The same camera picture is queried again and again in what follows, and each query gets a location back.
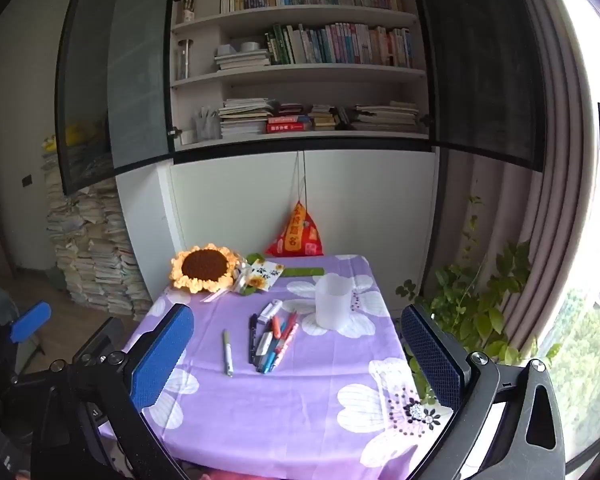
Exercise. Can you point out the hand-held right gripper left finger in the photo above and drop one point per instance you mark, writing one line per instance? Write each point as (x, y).
(162, 355)

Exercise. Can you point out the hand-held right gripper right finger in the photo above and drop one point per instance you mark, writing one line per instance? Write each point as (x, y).
(432, 360)

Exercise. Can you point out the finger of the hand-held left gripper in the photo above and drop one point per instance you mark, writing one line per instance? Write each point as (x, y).
(99, 337)
(29, 321)

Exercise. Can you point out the olive green pen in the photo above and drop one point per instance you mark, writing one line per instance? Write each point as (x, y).
(227, 352)

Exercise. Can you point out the translucent white cup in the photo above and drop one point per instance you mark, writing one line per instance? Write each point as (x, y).
(335, 305)

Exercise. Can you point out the bunch of assorted pens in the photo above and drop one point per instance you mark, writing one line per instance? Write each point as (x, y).
(275, 342)

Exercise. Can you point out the white correction pen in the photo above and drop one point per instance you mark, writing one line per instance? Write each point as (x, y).
(270, 310)

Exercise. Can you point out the green potted plant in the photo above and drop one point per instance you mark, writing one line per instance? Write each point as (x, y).
(475, 300)

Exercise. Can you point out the large pile of books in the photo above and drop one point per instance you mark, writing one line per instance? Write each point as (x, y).
(94, 255)

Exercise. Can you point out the white ribbon bow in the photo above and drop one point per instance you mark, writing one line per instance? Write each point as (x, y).
(224, 290)

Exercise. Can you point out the crochet sunflower with green stem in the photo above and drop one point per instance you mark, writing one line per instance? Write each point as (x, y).
(204, 265)

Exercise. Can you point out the pink clothing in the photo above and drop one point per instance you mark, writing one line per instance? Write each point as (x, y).
(219, 475)

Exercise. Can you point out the purple floral tablecloth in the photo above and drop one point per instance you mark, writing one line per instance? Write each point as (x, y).
(300, 385)

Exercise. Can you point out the window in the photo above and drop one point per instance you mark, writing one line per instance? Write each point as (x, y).
(590, 360)

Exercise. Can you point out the white lower cabinet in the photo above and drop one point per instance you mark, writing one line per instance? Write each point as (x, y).
(229, 200)

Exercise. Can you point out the red pyramid pouch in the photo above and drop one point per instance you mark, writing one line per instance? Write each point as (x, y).
(296, 235)

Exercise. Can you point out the yellow plush toy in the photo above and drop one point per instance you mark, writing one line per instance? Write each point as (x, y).
(77, 135)

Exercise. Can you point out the small white box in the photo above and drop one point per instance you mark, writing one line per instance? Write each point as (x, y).
(186, 137)

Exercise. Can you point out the grey pen holder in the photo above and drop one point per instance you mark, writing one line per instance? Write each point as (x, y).
(207, 127)

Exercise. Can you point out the wide stack of papers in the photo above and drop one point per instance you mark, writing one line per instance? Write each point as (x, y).
(387, 117)

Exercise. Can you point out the glass cabinet door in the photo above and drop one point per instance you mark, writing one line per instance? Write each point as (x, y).
(480, 60)
(104, 85)

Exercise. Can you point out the tall stack of magazines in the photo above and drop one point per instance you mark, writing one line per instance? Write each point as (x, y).
(245, 119)

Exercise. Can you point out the red books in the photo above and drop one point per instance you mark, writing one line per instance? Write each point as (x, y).
(287, 126)

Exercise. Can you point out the stack of yellowish books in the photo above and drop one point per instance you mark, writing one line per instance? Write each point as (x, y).
(324, 119)

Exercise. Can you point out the pinkish grey curtain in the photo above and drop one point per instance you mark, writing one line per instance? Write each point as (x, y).
(545, 110)

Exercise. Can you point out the small stack of dark books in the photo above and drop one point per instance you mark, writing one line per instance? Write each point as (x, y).
(290, 110)

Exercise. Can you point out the tall glass jar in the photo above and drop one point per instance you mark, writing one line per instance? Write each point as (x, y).
(184, 60)

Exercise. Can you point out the stack of white books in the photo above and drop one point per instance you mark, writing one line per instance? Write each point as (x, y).
(242, 60)

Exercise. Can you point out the white bookcase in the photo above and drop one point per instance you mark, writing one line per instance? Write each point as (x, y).
(305, 77)

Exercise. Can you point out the small grey box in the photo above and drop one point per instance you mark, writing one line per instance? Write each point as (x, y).
(225, 50)

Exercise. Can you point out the grey tape roll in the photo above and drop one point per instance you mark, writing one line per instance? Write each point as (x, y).
(250, 46)

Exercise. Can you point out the row of green and pastel books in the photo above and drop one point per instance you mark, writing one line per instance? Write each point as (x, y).
(340, 44)

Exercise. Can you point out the short glass jar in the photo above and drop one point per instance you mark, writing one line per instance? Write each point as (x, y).
(188, 7)

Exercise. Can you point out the black wall switch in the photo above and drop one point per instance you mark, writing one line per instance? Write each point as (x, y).
(27, 180)

